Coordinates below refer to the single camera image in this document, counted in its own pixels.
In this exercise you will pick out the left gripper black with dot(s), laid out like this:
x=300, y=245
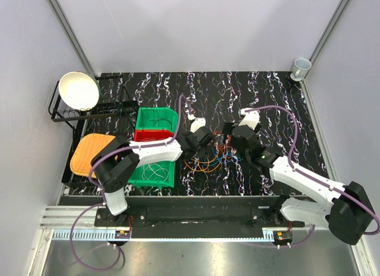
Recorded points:
x=202, y=151

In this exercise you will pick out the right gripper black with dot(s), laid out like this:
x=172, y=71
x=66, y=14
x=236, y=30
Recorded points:
x=227, y=128

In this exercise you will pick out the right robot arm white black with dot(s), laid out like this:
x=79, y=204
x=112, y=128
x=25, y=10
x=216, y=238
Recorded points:
x=344, y=209

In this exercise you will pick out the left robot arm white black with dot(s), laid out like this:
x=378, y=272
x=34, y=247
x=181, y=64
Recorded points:
x=117, y=161

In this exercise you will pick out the near green plastic bin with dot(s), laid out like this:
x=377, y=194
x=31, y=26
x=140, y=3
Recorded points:
x=161, y=175

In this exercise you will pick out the green plastic bin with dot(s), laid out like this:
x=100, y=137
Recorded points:
x=161, y=175
x=157, y=118

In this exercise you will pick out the far green plastic bin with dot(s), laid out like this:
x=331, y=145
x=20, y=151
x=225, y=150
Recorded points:
x=157, y=118

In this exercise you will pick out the red plastic bin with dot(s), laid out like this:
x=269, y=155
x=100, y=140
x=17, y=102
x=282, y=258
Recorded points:
x=145, y=135

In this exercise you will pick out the white mug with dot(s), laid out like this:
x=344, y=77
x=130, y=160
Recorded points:
x=300, y=68

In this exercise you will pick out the orange woven basket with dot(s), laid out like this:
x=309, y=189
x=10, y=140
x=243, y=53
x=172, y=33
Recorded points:
x=88, y=147

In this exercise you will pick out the white bowl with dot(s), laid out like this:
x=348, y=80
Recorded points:
x=79, y=91

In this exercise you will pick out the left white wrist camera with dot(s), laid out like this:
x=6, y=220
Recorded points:
x=196, y=123

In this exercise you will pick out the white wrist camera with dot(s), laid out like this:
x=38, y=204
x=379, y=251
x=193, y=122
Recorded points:
x=196, y=123
x=250, y=118

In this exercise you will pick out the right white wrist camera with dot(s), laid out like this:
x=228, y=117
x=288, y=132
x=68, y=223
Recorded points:
x=250, y=118

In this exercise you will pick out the black wire dish rack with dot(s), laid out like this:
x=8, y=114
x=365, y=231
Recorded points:
x=115, y=113

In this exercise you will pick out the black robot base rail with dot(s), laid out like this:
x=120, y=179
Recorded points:
x=198, y=217

